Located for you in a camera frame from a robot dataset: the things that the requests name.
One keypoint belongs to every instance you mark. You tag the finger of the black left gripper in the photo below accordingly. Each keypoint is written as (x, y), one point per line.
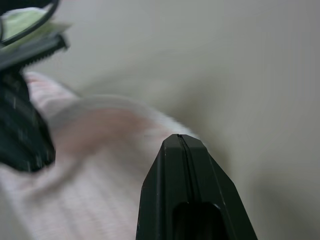
(32, 53)
(25, 125)

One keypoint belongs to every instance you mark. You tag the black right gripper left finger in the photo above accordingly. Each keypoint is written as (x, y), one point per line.
(162, 187)

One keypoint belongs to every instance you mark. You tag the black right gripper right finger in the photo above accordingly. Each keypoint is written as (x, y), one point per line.
(212, 185)

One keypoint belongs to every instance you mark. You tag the pale pink towel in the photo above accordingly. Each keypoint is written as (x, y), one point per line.
(100, 162)

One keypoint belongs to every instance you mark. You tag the folded green towel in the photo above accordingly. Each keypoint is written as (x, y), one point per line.
(22, 22)

